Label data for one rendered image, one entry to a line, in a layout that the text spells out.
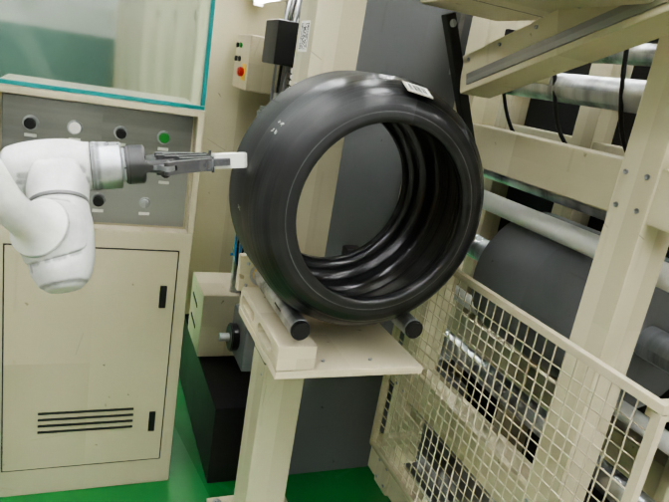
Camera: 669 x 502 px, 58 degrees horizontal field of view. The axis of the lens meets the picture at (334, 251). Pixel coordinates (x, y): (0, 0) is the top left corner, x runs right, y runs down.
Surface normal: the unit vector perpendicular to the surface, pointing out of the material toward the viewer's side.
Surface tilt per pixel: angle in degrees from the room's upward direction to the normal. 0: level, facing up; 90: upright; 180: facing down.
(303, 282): 97
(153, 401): 90
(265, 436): 90
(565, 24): 90
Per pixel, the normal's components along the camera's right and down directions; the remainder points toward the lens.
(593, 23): -0.92, -0.04
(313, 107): -0.13, -0.32
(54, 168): 0.34, -0.30
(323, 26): 0.36, 0.32
